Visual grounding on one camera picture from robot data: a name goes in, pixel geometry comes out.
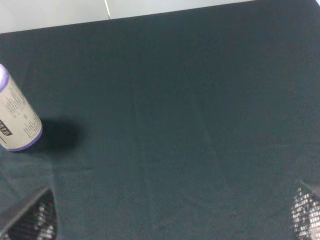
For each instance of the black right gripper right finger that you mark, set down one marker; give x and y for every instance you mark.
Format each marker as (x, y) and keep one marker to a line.
(305, 211)

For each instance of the purple trash bag roll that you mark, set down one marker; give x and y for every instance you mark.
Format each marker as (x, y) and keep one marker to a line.
(20, 126)

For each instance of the black tablecloth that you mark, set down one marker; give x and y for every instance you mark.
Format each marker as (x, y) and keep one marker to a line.
(189, 125)

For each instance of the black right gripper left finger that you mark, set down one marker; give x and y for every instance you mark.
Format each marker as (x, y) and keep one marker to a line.
(32, 218)

